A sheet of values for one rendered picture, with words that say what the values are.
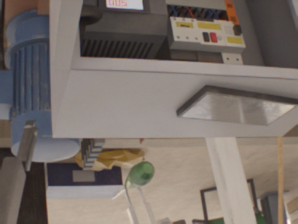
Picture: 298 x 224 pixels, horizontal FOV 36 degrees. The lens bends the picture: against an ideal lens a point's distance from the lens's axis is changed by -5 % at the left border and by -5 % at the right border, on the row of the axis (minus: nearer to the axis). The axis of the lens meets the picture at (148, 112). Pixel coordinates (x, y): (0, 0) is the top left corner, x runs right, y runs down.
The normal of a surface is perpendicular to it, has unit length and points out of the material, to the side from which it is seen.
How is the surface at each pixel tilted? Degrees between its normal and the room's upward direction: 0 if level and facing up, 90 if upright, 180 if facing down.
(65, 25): 0
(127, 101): 0
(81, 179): 90
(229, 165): 91
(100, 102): 0
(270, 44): 90
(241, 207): 91
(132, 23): 25
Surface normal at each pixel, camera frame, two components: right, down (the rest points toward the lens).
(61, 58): 0.12, 0.90
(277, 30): -0.95, -0.01
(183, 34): 0.28, -0.43
